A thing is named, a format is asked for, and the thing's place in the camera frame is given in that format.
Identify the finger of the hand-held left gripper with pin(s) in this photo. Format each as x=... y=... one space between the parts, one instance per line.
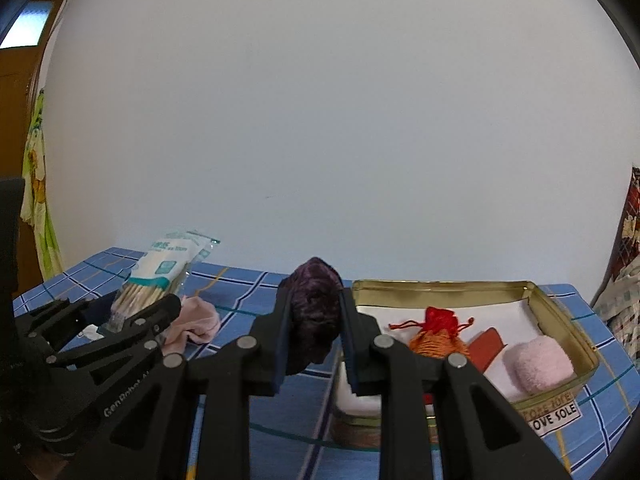
x=150 y=322
x=65 y=320

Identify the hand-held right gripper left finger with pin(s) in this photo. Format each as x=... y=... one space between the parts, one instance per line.
x=281 y=345

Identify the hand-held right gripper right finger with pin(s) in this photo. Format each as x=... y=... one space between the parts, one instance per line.
x=352 y=355

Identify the purple scrunchie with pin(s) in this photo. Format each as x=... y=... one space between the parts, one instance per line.
x=312 y=310

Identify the pink sock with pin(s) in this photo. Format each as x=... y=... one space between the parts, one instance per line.
x=197 y=322

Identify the cotton swab packet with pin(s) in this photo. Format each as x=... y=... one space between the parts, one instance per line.
x=155 y=265

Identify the orange pouch with red top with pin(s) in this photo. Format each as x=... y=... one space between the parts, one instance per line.
x=440 y=345

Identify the red-brown ribbed sleeve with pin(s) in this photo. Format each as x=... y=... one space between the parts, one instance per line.
x=487 y=347

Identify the pink fluffy puff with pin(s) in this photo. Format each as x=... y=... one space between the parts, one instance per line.
x=537 y=365

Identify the gold metal tin box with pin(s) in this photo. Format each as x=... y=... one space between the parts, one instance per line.
x=565 y=330

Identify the blue plaid blanket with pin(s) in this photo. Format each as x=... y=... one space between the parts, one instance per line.
x=240 y=290

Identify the green yellow floral curtain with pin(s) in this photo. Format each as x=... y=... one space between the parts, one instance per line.
x=40 y=185

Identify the white paper tin liner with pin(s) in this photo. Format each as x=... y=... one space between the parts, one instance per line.
x=510 y=317

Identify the brown wooden door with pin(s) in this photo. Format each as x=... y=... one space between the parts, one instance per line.
x=20 y=110

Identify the white checked cloth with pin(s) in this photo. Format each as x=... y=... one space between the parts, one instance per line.
x=622 y=300

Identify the door window pane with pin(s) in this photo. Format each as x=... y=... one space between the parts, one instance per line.
x=30 y=25

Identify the dark red floral quilt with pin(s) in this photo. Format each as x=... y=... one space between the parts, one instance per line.
x=632 y=230

